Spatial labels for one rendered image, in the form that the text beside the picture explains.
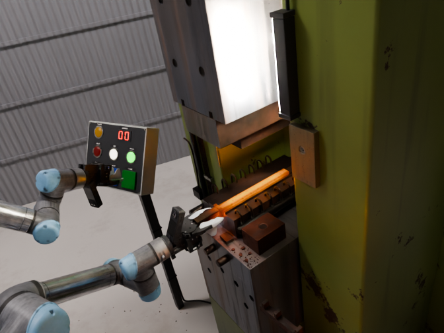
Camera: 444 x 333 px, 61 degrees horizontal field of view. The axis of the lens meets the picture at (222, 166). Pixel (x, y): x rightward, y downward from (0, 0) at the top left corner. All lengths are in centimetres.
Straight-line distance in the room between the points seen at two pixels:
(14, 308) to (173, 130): 279
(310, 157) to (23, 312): 79
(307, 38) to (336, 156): 29
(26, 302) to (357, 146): 86
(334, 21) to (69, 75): 278
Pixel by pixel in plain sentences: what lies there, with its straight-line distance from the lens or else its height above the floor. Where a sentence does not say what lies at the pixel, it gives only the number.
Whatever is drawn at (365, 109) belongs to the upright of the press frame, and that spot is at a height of 145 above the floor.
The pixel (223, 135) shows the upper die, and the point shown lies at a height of 131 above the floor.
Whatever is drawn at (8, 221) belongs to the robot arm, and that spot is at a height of 120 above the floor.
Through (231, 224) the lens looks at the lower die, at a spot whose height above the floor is 97.
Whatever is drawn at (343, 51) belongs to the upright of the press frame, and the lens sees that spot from 87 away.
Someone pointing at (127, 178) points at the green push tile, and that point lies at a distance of 163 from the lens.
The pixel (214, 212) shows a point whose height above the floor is 101.
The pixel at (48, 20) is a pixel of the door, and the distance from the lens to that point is 334.
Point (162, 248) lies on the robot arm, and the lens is 124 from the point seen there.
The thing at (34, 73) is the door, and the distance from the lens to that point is 343.
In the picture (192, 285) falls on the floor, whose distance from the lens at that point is 248.
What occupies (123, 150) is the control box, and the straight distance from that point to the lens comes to 165.
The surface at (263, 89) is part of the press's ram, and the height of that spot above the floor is 142.
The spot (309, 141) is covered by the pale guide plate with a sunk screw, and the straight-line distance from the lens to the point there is 100.
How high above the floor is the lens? 181
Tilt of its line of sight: 31 degrees down
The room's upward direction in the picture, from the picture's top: 11 degrees counter-clockwise
